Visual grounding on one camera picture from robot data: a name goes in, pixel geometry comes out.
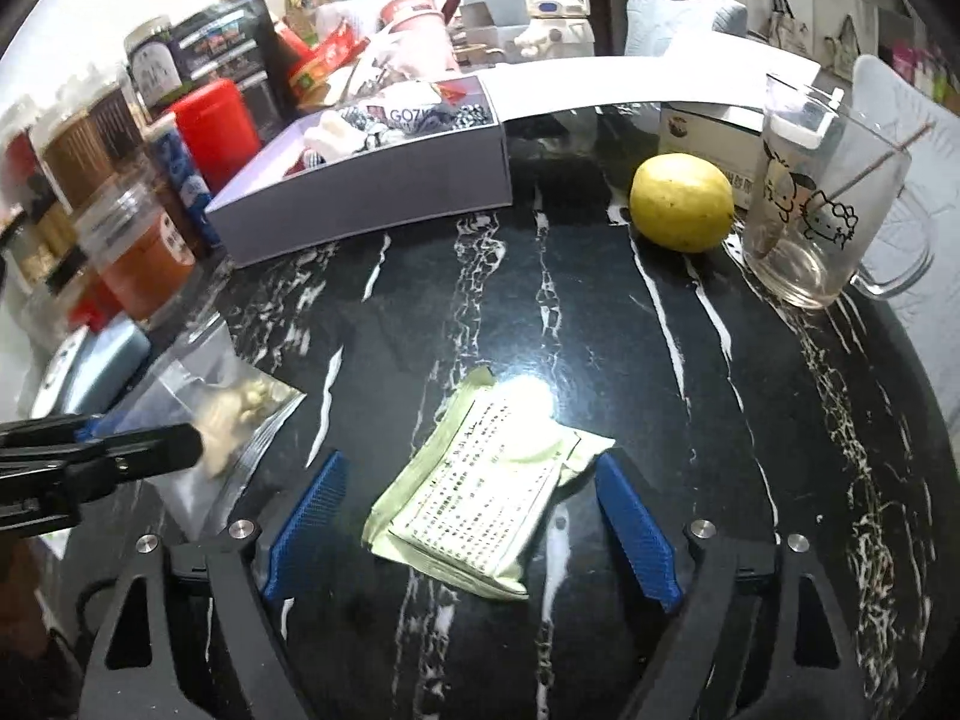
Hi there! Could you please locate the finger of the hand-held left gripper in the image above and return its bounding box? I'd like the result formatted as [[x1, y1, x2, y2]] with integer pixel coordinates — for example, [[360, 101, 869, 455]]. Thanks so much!
[[0, 422, 205, 535], [0, 414, 125, 452]]

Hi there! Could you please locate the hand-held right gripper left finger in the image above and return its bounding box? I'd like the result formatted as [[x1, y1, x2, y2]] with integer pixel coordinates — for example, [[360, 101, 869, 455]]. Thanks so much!
[[86, 450, 352, 720]]

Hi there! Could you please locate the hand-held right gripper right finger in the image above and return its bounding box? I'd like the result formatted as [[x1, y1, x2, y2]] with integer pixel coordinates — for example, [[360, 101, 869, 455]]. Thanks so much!
[[595, 452, 871, 720]]

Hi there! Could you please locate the clear zip bag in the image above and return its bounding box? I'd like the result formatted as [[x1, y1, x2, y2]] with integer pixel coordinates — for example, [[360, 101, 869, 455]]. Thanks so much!
[[112, 322, 308, 541]]

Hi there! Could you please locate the pale green packet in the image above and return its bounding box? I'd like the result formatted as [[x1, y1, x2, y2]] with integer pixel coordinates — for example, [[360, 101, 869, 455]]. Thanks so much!
[[361, 366, 616, 602]]

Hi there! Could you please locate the lavender gift box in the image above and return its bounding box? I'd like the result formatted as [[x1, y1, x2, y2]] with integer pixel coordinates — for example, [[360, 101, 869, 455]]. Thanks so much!
[[204, 56, 822, 269]]

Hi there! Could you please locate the light blue case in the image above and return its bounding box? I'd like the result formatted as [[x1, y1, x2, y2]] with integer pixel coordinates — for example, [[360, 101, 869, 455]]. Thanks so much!
[[45, 319, 151, 417]]

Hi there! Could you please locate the clear jar of red sauce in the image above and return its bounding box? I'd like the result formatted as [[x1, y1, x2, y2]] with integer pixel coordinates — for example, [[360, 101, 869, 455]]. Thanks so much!
[[75, 180, 200, 323]]

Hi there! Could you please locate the blue patterned tube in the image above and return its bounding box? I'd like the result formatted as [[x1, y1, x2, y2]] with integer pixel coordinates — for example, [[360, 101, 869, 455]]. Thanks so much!
[[142, 111, 226, 248]]

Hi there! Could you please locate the clear jar of brown grains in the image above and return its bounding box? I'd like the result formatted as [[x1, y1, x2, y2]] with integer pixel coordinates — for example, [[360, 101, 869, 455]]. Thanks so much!
[[37, 101, 128, 203]]

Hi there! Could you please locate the clear jar of dark grains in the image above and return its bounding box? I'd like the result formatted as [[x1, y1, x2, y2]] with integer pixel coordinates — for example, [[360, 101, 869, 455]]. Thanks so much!
[[86, 79, 151, 158]]

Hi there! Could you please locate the red plastic container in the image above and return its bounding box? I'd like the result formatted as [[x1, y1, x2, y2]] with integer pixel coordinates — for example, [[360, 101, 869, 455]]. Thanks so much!
[[171, 79, 263, 192]]

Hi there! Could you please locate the yellow lemon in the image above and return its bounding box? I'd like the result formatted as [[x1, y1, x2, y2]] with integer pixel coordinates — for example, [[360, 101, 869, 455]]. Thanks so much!
[[628, 153, 736, 254]]

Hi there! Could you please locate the glass mug with cartoon print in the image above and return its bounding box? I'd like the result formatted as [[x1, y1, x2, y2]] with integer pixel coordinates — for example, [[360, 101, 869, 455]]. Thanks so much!
[[741, 71, 938, 310]]

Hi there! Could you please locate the cream fuzzy sock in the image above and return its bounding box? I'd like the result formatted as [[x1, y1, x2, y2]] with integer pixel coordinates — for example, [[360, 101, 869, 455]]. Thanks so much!
[[300, 111, 376, 166]]

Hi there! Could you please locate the dark jar with white label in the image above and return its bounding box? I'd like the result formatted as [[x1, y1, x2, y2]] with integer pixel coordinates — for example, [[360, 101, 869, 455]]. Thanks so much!
[[124, 15, 188, 121]]

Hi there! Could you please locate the white carton box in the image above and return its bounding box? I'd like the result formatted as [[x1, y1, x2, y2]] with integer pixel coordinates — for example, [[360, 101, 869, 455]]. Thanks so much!
[[658, 101, 770, 211]]

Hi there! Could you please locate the black display box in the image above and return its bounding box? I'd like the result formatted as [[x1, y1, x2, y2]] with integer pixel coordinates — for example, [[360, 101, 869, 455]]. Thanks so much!
[[169, 0, 293, 143]]

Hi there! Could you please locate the white printed packet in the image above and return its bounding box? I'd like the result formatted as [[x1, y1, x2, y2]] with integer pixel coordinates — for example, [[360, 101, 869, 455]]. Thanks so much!
[[358, 86, 451, 137]]

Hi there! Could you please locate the striped black white sock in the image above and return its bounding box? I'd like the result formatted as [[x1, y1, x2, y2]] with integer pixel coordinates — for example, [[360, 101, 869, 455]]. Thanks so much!
[[431, 103, 497, 130]]

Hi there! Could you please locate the red and green packet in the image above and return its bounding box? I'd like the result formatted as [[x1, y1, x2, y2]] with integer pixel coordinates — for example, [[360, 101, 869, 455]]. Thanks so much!
[[277, 19, 372, 102]]

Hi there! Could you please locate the thin metal stirrer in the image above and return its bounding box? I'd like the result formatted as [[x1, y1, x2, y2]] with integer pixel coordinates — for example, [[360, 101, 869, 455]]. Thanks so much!
[[757, 120, 937, 256]]

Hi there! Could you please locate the pink cup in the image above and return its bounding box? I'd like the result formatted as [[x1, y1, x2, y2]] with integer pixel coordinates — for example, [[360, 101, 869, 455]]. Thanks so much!
[[379, 0, 458, 83]]

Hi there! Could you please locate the cardboard box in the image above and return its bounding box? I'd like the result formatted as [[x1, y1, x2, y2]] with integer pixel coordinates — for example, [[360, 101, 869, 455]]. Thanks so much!
[[457, 0, 530, 53]]

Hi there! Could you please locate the white jug with handle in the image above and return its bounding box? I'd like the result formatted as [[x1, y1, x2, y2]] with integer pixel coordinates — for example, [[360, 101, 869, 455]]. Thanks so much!
[[517, 0, 601, 61]]

